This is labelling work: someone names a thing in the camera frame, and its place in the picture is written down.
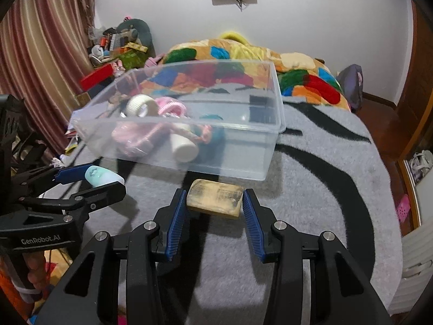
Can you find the pink knitted item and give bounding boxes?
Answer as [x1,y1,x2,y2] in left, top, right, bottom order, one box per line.
[111,97,212,158]

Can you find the white shoes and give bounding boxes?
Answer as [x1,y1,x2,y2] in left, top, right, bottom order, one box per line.
[410,150,433,184]

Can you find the person's left hand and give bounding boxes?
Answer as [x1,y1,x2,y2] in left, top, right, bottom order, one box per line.
[26,250,47,292]

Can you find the wooden wardrobe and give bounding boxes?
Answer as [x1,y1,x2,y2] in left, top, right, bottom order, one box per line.
[394,0,433,231]

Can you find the yellow pillow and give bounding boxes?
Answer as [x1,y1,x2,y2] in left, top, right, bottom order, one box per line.
[220,31,251,47]

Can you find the white slatted chair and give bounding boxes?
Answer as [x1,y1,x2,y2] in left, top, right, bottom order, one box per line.
[389,223,433,316]

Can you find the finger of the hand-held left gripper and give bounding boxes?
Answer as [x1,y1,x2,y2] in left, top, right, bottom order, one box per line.
[14,163,93,187]
[20,182,126,218]

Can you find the white plastic bottle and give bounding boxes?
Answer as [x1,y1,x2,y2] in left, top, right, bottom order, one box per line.
[170,123,199,162]

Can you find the striped pink curtain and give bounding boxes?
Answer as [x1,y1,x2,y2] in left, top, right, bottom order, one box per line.
[0,0,99,158]

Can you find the colourful patchwork blanket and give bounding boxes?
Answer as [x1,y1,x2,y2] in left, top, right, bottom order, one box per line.
[145,38,352,112]

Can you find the mint green small bottle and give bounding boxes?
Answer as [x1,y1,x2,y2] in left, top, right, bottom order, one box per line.
[84,165,125,188]

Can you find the clear plastic storage box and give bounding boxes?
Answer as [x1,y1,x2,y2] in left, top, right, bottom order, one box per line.
[70,59,287,181]

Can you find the white tape roll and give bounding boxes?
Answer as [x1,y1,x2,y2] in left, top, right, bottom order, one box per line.
[126,95,159,118]

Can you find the pile of assorted clutter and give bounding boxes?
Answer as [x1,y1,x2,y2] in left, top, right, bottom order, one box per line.
[87,25,159,75]

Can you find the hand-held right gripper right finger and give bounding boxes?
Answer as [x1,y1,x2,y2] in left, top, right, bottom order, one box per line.
[242,189,393,325]

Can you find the grey black striped blanket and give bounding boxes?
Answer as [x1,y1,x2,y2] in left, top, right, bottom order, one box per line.
[64,88,405,325]

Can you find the beige worn block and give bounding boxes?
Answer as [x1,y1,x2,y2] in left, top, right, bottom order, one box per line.
[187,179,244,218]

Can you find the teal ball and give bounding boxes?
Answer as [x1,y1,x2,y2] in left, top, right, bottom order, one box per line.
[198,114,226,161]

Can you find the pink clog shoe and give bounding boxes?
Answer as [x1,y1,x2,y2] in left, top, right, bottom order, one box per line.
[396,194,411,224]

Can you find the purple backpack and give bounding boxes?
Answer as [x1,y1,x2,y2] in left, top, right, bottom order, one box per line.
[337,64,365,113]

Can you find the red box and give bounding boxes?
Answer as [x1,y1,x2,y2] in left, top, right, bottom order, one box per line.
[80,64,114,90]

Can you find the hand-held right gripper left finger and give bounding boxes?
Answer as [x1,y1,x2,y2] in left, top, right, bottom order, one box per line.
[34,188,188,325]

